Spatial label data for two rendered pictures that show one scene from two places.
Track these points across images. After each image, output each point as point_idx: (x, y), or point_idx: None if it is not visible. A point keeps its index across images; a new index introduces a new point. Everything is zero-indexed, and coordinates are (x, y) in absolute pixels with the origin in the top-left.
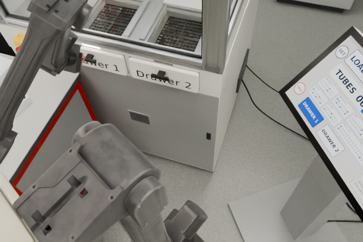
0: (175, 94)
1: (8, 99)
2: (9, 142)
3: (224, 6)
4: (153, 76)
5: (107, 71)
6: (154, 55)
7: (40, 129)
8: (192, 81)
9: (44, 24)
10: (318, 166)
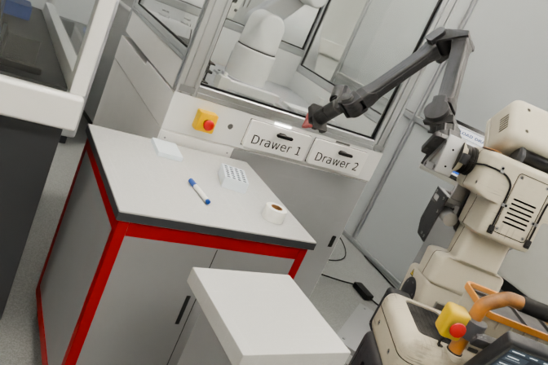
0: (330, 184)
1: (460, 84)
2: (455, 117)
3: (413, 90)
4: (342, 153)
5: (276, 160)
6: (339, 135)
7: (279, 200)
8: (361, 161)
9: (470, 45)
10: (441, 227)
